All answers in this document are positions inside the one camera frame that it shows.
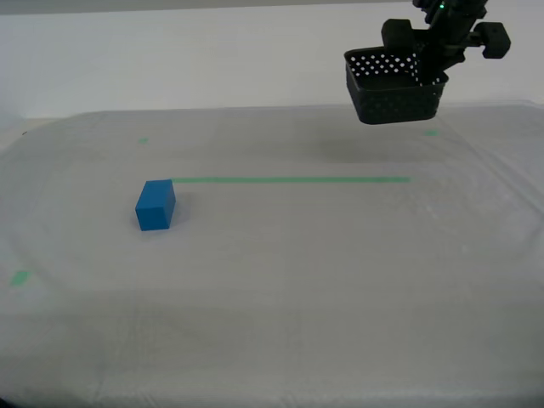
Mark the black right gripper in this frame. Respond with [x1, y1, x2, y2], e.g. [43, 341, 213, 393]
[381, 16, 511, 85]

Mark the black perforated plastic basket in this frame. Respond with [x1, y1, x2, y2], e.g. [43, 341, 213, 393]
[343, 47, 451, 126]

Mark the blue rectangular block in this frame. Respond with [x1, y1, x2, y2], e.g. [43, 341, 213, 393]
[134, 178, 177, 232]

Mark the long green tape strip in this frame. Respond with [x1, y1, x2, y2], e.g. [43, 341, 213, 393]
[169, 176, 411, 184]

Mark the translucent white table cover sheet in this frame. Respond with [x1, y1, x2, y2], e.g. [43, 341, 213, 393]
[0, 99, 544, 408]

